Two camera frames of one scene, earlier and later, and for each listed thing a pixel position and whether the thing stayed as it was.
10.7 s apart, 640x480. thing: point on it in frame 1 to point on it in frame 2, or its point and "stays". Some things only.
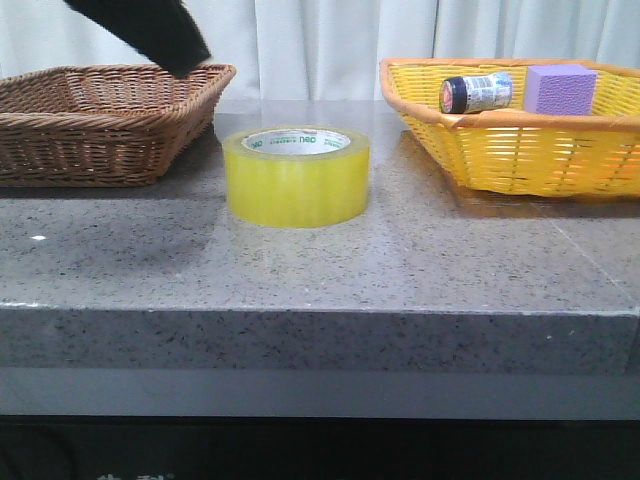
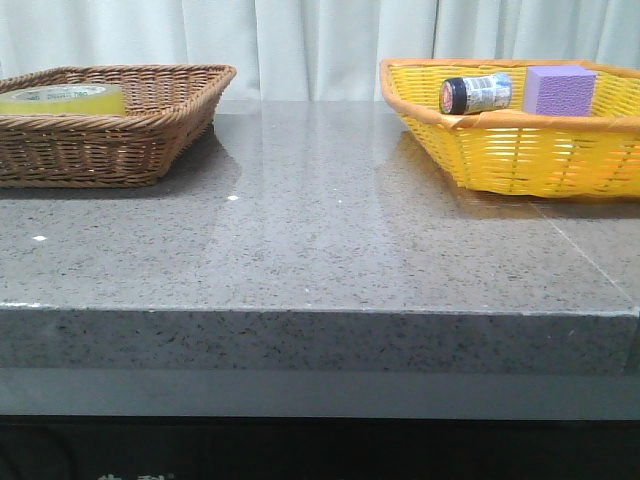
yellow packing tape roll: x=297 y=176 to x=84 y=99
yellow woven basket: x=512 y=153 stays
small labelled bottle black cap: x=467 y=94 stays
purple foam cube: x=561 y=89 stays
